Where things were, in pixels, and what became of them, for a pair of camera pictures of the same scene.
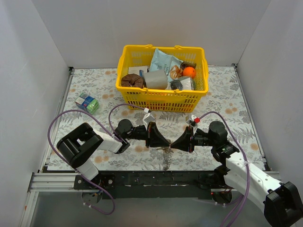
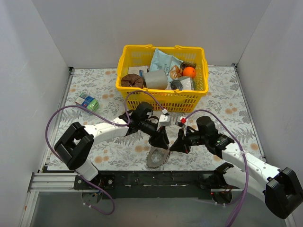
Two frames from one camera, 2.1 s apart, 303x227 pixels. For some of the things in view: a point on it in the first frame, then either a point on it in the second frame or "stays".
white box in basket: x=136 y=70 stays
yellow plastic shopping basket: x=163 y=78 stays
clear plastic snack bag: x=167 y=156 to x=156 y=157
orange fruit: x=189 y=71 stays
